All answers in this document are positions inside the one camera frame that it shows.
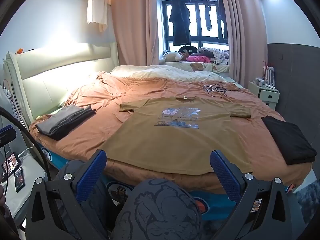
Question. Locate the striped white bag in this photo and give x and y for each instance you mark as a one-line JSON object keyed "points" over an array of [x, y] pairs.
{"points": [[268, 75]]}

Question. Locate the blue cartoon bed sheet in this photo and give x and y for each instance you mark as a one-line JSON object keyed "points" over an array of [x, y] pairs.
{"points": [[212, 206]]}

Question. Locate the folded black garment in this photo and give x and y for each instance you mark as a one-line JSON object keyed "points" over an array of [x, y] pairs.
{"points": [[287, 140]]}

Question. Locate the cream padded headboard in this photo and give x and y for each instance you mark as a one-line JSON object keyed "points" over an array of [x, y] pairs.
{"points": [[62, 80]]}

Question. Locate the orange blanket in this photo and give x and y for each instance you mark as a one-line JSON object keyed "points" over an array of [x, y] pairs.
{"points": [[87, 135]]}

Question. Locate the folded grey garment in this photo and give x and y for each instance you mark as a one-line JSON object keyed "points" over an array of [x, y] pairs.
{"points": [[62, 117]]}

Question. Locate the white socket strip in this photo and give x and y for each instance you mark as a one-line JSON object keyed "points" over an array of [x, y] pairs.
{"points": [[7, 91]]}

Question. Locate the black smartphone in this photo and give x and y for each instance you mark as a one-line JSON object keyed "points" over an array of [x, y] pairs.
{"points": [[20, 180]]}

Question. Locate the grey padded chair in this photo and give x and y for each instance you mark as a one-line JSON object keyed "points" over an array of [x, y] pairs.
{"points": [[11, 105]]}

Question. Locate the dark hanging garment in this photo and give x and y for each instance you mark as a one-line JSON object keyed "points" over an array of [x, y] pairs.
{"points": [[222, 17]]}

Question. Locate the black hanging coat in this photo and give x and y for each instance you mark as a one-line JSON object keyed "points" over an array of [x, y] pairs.
{"points": [[180, 22]]}

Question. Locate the white bedside cabinet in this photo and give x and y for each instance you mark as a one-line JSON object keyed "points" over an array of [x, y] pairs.
{"points": [[268, 97]]}

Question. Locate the white hanging garment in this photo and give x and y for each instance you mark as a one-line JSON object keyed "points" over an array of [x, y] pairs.
{"points": [[96, 5]]}

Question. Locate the floral cloth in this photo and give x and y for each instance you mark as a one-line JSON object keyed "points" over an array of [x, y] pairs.
{"points": [[220, 53]]}

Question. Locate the cream duvet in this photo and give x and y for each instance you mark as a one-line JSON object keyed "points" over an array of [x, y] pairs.
{"points": [[150, 73]]}

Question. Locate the tablet with lit screen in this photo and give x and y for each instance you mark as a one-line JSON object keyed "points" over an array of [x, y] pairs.
{"points": [[10, 165]]}

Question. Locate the person's grey printed pants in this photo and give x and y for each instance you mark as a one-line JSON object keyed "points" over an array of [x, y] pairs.
{"points": [[162, 210]]}

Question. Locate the white side table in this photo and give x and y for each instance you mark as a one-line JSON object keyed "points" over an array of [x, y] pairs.
{"points": [[32, 165]]}

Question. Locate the white power strip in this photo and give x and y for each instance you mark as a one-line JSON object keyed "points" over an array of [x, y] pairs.
{"points": [[271, 88]]}

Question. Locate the black framed window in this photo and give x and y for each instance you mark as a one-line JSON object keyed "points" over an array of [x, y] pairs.
{"points": [[193, 12]]}

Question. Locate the white plush toy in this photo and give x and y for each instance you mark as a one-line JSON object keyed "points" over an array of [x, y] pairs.
{"points": [[172, 57]]}

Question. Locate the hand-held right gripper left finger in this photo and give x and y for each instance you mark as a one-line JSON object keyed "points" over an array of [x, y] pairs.
{"points": [[91, 175]]}

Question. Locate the black plush toy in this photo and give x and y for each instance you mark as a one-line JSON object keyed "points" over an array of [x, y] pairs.
{"points": [[187, 48]]}

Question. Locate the pink curtain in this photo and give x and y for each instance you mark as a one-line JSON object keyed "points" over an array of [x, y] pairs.
{"points": [[247, 30], [130, 30]]}

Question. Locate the dark hanging trousers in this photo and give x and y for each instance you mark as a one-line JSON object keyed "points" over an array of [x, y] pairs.
{"points": [[208, 17]]}

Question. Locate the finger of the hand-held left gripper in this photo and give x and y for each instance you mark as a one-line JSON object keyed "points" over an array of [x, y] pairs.
{"points": [[8, 131]]}

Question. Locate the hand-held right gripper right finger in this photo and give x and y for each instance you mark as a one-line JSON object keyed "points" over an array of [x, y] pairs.
{"points": [[223, 175]]}

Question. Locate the brown printed t-shirt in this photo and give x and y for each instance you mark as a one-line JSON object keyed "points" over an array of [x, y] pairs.
{"points": [[175, 145]]}

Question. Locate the small orange toy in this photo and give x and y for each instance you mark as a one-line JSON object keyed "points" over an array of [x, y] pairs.
{"points": [[19, 51]]}

